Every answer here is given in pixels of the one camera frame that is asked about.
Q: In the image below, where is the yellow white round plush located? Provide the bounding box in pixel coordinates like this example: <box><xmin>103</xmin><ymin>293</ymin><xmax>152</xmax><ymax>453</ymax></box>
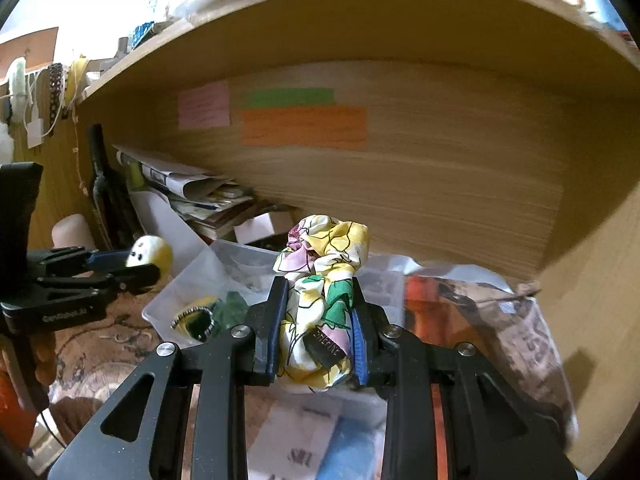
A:
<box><xmin>126</xmin><ymin>235</ymin><xmax>172</xmax><ymax>278</ymax></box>

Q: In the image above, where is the black chain-pattern pouch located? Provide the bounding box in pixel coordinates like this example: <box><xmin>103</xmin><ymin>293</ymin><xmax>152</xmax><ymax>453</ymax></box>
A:
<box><xmin>170</xmin><ymin>306</ymin><xmax>217</xmax><ymax>342</ymax></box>

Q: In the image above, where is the floral yellow scrunchie cloth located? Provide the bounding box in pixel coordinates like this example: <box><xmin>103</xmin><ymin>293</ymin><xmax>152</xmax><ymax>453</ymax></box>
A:
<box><xmin>273</xmin><ymin>214</ymin><xmax>370</xmax><ymax>393</ymax></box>

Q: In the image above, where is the dark wine bottle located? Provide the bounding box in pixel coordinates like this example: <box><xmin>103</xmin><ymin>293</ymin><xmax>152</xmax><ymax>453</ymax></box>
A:
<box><xmin>88</xmin><ymin>124</ymin><xmax>143</xmax><ymax>250</ymax></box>

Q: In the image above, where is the clear plastic storage box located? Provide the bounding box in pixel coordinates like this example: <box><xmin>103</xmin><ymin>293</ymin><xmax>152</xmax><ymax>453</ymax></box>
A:
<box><xmin>141</xmin><ymin>238</ymin><xmax>417</xmax><ymax>411</ymax></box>

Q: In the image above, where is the green cloth piece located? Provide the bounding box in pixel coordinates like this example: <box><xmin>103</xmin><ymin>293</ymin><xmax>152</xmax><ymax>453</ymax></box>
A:
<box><xmin>213</xmin><ymin>290</ymin><xmax>248</xmax><ymax>330</ymax></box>

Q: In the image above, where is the rolled newspaper stack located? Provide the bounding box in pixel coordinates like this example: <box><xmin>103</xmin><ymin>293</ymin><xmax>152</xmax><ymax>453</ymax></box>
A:
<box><xmin>115</xmin><ymin>145</ymin><xmax>258</xmax><ymax>240</ymax></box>

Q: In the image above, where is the white paper card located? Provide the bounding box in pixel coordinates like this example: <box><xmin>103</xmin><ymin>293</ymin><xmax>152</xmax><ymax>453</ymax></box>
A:
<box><xmin>233</xmin><ymin>211</ymin><xmax>294</xmax><ymax>245</ymax></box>

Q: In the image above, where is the pink sticky note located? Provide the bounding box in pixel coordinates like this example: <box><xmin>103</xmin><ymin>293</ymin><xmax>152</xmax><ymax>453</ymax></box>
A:
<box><xmin>178</xmin><ymin>80</ymin><xmax>231</xmax><ymax>131</ymax></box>

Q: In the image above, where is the green sticky note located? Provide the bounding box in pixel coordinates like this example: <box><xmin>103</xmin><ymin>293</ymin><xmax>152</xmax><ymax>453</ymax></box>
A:
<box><xmin>243</xmin><ymin>87</ymin><xmax>335</xmax><ymax>110</ymax></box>

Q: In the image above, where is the orange sticky note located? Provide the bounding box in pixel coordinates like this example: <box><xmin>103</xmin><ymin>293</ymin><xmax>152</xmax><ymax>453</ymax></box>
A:
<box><xmin>241</xmin><ymin>105</ymin><xmax>369</xmax><ymax>150</ymax></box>

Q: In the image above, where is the wooden shelf board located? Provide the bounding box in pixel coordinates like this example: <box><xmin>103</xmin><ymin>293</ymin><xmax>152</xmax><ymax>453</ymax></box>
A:
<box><xmin>85</xmin><ymin>0</ymin><xmax>639</xmax><ymax>100</ymax></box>

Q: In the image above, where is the white charging cable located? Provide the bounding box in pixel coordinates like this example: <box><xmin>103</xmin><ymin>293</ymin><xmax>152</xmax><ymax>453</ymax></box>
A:
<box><xmin>19</xmin><ymin>56</ymin><xmax>91</xmax><ymax>198</ymax></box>

